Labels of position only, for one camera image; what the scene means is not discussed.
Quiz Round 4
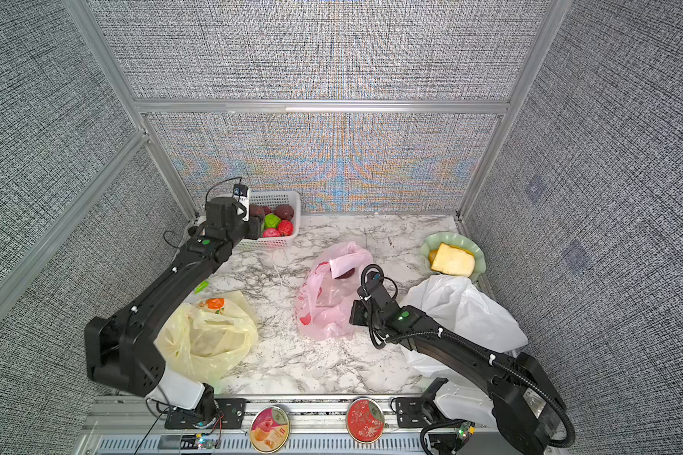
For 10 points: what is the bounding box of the dark purple fruit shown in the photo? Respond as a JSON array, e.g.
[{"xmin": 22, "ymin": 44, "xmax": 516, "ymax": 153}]
[
  {"xmin": 273, "ymin": 204, "xmax": 295, "ymax": 221},
  {"xmin": 250, "ymin": 204, "xmax": 267, "ymax": 218},
  {"xmin": 337, "ymin": 268, "xmax": 356, "ymax": 280}
]

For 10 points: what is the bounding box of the pink plastic bag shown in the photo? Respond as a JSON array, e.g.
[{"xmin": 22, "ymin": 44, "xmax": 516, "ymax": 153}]
[{"xmin": 295, "ymin": 242, "xmax": 373, "ymax": 340}]

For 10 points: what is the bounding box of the white plastic bag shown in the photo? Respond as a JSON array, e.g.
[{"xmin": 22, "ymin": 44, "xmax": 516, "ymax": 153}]
[{"xmin": 401, "ymin": 275, "xmax": 529, "ymax": 354}]

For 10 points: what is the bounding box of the yellow plastic bag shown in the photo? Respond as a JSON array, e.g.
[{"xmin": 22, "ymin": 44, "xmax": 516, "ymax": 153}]
[{"xmin": 154, "ymin": 291, "xmax": 259, "ymax": 386}]

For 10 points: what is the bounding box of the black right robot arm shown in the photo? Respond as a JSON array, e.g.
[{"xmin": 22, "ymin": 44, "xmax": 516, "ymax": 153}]
[{"xmin": 349, "ymin": 270, "xmax": 576, "ymax": 454}]

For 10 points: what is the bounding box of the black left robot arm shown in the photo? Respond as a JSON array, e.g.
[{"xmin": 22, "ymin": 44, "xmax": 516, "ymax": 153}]
[{"xmin": 85, "ymin": 185, "xmax": 261, "ymax": 421}]

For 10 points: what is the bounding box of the white plastic basket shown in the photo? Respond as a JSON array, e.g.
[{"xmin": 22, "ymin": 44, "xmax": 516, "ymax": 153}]
[{"xmin": 233, "ymin": 190, "xmax": 302, "ymax": 252}]

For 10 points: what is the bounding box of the green snack packet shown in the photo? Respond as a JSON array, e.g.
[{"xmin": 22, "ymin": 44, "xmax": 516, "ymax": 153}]
[{"xmin": 194, "ymin": 281, "xmax": 209, "ymax": 294}]

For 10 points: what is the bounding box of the green glass bowl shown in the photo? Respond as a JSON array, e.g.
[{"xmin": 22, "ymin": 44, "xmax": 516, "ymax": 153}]
[{"xmin": 419, "ymin": 231, "xmax": 487, "ymax": 282}]

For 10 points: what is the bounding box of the yellow bread slice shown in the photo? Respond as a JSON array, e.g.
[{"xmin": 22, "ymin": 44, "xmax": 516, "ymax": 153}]
[{"xmin": 428, "ymin": 244, "xmax": 475, "ymax": 278}]

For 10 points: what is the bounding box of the red round tin lid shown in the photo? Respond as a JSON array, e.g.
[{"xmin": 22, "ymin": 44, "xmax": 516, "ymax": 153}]
[{"xmin": 345, "ymin": 397, "xmax": 385, "ymax": 444}]

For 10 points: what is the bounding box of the pink round tin lid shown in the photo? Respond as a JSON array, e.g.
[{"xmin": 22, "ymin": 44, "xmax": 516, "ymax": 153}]
[{"xmin": 249, "ymin": 406, "xmax": 290, "ymax": 454}]

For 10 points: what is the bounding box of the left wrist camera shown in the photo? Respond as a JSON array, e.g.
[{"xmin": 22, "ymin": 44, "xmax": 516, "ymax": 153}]
[{"xmin": 233, "ymin": 183, "xmax": 250, "ymax": 222}]

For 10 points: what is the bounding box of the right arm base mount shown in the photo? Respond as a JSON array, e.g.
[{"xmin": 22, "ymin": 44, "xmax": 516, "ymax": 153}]
[{"xmin": 390, "ymin": 378, "xmax": 475, "ymax": 455}]

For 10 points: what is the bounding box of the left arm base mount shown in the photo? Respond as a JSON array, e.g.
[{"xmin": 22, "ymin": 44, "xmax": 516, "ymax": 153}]
[{"xmin": 164, "ymin": 384, "xmax": 248, "ymax": 431}]

